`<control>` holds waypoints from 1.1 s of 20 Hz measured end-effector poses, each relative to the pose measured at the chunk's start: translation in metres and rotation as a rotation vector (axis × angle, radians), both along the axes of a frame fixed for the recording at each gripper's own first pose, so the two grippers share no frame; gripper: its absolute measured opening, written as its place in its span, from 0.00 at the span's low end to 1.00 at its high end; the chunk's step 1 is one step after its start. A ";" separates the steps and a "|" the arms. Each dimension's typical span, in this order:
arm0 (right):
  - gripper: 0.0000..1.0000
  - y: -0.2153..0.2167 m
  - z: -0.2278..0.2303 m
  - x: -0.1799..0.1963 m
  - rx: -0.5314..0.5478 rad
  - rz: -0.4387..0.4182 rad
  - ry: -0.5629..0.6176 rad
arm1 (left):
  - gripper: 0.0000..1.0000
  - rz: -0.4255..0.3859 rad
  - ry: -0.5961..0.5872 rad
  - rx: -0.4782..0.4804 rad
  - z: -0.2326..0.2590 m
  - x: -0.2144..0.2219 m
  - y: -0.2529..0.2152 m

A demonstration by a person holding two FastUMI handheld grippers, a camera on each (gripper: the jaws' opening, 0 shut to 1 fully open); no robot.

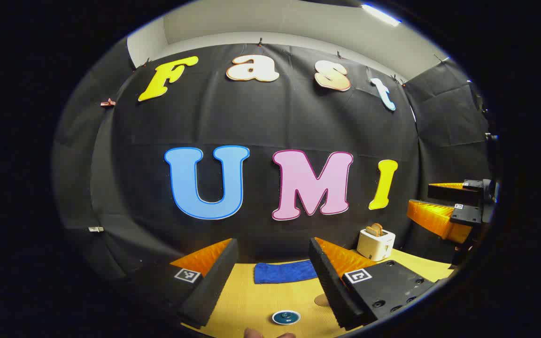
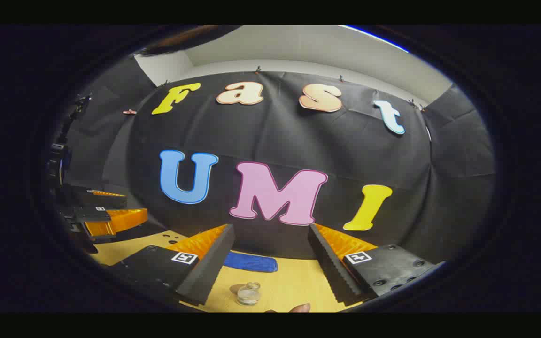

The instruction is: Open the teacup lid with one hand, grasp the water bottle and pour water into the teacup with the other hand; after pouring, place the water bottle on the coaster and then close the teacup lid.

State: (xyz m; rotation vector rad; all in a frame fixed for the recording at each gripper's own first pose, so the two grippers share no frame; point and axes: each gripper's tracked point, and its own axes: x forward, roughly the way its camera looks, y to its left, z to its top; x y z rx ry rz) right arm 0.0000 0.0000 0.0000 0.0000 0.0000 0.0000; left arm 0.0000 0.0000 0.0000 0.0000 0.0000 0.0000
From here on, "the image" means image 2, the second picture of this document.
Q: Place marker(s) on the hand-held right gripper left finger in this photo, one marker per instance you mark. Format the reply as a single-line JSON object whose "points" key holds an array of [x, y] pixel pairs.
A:
{"points": [[209, 263]]}

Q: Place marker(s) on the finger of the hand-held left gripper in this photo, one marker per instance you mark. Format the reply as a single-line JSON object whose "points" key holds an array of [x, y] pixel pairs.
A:
{"points": [[89, 196], [87, 215]]}

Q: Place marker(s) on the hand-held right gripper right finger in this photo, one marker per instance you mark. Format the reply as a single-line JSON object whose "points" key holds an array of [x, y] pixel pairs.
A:
{"points": [[329, 263]]}

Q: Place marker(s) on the clear plastic water bottle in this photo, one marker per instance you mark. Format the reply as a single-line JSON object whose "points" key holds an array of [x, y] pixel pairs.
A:
{"points": [[249, 294]]}

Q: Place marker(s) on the blue towel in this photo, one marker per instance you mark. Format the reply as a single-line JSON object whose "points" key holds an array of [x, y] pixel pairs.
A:
{"points": [[251, 262]]}

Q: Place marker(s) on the bread slice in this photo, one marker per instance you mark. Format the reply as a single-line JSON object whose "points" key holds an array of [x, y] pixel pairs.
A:
{"points": [[300, 308]]}

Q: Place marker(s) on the black backdrop cloth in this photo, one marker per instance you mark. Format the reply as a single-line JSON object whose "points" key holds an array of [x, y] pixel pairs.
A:
{"points": [[298, 141]]}

